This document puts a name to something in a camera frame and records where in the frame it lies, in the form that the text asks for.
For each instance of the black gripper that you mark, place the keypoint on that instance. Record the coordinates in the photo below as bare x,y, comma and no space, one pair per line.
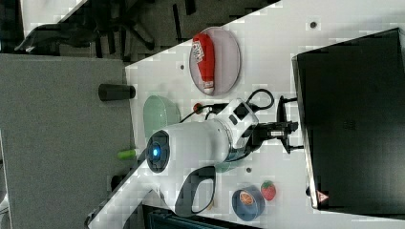
272,130

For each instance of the black steel toaster oven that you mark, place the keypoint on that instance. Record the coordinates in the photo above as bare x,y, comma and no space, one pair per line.
350,99

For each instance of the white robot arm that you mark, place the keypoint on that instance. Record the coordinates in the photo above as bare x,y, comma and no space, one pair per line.
182,160

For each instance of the red strawberry toy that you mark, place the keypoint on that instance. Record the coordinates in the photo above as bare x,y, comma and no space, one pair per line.
268,190

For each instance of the orange slice toy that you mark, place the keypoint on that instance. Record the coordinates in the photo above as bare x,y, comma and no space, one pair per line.
246,198

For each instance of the blue bowl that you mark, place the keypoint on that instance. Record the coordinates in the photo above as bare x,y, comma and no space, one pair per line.
248,212

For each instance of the small red tomato toy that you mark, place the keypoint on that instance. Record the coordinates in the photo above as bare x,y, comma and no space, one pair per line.
197,108

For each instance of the grey round plate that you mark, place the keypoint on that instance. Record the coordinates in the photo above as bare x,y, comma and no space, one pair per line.
227,61

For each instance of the red ketchup bottle toy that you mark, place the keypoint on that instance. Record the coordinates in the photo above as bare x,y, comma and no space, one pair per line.
204,54

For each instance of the green plastic colander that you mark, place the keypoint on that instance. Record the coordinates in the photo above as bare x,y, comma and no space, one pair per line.
159,112

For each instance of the green pear toy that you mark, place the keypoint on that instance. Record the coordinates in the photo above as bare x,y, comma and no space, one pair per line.
127,154

